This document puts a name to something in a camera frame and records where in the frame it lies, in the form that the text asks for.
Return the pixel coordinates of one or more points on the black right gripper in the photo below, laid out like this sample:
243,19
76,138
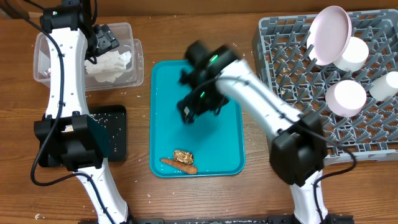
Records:
188,102

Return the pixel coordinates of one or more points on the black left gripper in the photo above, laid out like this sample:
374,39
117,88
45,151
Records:
107,40

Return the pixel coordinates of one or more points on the white napkin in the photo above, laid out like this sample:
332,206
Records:
109,66

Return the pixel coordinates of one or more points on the brown food scrap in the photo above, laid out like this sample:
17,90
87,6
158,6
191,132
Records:
183,157

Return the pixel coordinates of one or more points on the red snack wrapper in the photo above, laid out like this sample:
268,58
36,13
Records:
48,72

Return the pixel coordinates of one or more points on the orange carrot piece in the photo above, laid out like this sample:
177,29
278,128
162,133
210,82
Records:
186,168

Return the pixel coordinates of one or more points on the large white plate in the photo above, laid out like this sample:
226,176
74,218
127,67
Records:
329,35

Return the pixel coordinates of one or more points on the white cup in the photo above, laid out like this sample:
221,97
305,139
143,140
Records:
385,87

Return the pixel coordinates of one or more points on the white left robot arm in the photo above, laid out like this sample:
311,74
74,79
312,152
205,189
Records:
68,28

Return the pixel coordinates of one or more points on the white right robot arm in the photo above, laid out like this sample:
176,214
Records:
296,148

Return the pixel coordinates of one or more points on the black waste tray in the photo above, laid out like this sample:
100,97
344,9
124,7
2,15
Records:
118,133

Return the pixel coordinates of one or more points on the grey dishwasher rack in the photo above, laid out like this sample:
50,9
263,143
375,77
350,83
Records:
282,61

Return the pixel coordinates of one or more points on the teal plastic tray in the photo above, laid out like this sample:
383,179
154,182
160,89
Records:
216,142

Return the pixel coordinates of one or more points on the clear plastic bin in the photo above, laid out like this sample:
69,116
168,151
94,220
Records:
133,75

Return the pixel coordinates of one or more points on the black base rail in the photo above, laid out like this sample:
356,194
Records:
280,219

